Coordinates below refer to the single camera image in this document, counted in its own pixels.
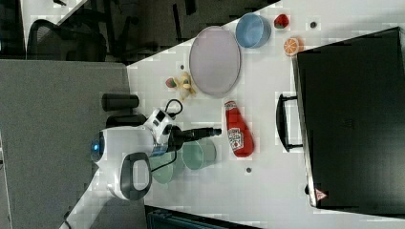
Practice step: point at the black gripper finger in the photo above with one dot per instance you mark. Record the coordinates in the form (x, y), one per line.
(206, 132)

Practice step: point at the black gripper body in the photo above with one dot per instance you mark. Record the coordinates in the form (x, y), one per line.
(177, 137)

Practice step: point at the red ketchup bottle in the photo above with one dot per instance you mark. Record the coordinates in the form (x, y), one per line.
(239, 136)

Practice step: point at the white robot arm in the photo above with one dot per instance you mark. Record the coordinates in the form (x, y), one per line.
(123, 167)

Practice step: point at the green strainer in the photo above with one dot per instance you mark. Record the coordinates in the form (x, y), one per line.
(166, 167)

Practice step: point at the green mug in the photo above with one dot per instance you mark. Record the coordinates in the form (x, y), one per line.
(199, 154)

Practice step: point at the yellow toy banana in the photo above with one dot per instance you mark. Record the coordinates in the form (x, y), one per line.
(185, 86)

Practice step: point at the red toy strawberry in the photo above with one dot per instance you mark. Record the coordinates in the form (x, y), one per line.
(171, 82)
(281, 21)

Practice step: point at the black bowl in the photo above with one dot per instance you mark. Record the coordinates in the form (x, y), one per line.
(125, 120)

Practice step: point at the black cup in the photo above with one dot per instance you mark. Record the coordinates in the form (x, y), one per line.
(116, 102)

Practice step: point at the lavender round plate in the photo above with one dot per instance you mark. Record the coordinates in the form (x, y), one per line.
(215, 61)

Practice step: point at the blue bowl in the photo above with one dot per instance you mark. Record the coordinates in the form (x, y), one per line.
(252, 31)

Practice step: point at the toy orange half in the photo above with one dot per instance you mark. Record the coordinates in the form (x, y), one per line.
(293, 45)

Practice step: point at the black office chair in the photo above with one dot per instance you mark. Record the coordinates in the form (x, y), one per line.
(48, 41)

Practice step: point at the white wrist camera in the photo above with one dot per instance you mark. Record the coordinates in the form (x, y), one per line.
(160, 123)

